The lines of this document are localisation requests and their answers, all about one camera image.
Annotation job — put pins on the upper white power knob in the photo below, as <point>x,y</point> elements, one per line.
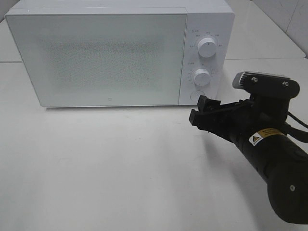
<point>207,47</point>

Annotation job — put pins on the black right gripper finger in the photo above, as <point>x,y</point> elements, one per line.
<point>207,105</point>
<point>201,120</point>

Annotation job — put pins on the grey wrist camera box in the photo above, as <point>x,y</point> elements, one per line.
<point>266,85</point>

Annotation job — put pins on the white microwave oven body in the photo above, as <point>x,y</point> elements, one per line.
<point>203,18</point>

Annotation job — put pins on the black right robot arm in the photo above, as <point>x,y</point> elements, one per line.
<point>283,165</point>

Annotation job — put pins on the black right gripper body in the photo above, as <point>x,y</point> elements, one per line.
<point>245,117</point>

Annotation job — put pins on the lower white timer knob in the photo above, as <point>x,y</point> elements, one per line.
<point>201,77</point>

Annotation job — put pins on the round white door button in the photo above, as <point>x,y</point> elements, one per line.
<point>195,95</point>

